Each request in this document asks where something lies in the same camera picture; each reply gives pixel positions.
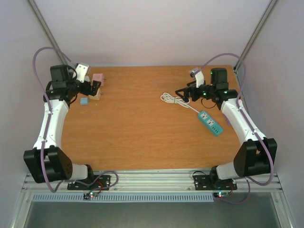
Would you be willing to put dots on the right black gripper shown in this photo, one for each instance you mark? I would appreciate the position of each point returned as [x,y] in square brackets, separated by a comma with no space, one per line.
[185,94]

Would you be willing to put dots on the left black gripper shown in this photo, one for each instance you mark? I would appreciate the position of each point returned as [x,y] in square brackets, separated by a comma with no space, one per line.
[88,91]

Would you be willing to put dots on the wooden cube plug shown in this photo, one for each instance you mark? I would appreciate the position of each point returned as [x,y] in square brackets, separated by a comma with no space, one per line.
[97,96]

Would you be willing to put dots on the large pink cube plug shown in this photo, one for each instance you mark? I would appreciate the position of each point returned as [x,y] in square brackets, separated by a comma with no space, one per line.
[99,77]

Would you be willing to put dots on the small blue plug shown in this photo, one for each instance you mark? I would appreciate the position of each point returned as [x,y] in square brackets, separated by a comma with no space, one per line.
[84,100]

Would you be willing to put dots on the teal power strip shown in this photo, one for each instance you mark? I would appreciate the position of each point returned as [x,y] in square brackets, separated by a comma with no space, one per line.
[210,123]

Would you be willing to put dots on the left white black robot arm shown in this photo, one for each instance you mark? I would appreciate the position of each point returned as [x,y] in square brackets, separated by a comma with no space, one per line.
[46,161]

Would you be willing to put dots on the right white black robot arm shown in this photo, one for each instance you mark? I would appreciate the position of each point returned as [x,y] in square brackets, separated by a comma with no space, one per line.
[256,155]

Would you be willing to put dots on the left small circuit board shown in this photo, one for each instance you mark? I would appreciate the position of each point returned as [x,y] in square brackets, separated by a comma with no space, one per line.
[90,195]

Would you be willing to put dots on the small circuit board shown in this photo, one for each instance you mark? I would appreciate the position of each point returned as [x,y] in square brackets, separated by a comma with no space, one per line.
[221,194]
[90,195]

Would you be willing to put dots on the right small circuit board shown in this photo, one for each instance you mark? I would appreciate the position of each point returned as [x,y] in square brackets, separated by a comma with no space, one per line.
[221,194]

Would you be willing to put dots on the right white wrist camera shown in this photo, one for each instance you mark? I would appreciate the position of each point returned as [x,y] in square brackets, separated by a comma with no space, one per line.
[197,74]

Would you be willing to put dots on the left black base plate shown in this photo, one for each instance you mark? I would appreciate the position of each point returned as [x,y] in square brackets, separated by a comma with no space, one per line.
[104,181]

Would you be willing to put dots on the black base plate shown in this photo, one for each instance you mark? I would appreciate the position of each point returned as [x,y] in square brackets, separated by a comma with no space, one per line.
[204,182]
[104,181]

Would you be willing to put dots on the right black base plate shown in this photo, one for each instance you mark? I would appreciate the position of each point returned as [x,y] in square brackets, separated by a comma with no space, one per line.
[204,182]

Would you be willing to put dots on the aluminium front rail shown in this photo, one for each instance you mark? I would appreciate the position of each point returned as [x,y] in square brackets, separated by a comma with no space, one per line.
[176,181]

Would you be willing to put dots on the blue slotted cable duct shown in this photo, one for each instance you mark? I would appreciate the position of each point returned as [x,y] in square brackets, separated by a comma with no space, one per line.
[123,197]

